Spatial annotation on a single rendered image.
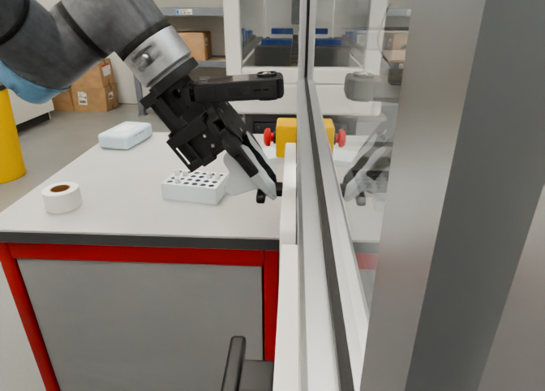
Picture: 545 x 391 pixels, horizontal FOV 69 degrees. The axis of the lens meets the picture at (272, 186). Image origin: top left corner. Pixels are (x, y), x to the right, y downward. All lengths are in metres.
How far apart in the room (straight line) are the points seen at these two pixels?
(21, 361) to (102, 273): 0.92
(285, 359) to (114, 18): 0.40
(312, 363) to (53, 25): 0.44
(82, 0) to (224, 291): 0.56
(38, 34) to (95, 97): 4.53
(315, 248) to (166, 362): 0.76
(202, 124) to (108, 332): 0.60
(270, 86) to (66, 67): 0.24
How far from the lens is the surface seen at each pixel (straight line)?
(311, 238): 0.29
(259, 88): 0.50
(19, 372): 1.72
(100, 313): 0.95
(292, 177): 0.54
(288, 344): 0.30
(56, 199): 0.89
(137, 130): 1.25
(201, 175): 0.89
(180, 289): 0.85
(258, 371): 0.31
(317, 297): 0.24
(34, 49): 0.51
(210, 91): 0.51
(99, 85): 4.96
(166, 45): 0.51
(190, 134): 0.51
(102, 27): 0.52
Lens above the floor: 1.15
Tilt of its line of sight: 25 degrees down
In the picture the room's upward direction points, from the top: straight up
